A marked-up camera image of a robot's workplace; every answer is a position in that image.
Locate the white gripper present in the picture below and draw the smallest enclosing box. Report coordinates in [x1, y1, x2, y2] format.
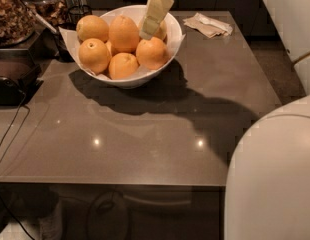
[139, 0, 174, 40]

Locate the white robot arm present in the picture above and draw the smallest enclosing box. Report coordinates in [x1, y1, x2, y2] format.
[162, 0, 310, 240]

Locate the white bowl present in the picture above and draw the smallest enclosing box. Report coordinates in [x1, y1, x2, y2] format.
[60, 5, 185, 89]

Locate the small hidden middle orange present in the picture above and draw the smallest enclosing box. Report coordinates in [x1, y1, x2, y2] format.
[105, 40, 113, 57]

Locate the crumpled paper napkin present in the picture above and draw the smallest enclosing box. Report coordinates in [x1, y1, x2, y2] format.
[183, 13, 233, 38]

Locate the glass jar of nuts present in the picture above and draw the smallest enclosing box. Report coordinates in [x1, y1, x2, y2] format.
[0, 0, 35, 48]

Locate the black appliance box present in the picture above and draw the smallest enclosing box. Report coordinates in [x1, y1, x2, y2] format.
[0, 49, 42, 106]

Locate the white handled utensil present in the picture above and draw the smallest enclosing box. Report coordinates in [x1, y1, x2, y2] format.
[19, 0, 59, 35]

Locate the black power cable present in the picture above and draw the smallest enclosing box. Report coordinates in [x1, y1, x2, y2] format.
[0, 88, 31, 240]

